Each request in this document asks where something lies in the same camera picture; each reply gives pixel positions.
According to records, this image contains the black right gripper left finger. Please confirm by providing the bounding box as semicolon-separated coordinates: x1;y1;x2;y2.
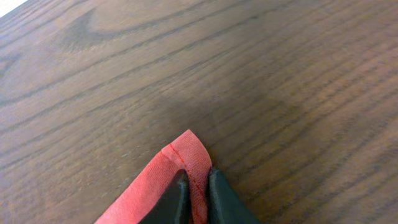
139;169;190;224

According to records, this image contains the red orange t-shirt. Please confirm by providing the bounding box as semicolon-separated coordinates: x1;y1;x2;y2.
96;130;212;223

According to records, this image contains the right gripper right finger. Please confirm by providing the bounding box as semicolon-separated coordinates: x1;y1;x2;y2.
208;168;261;224

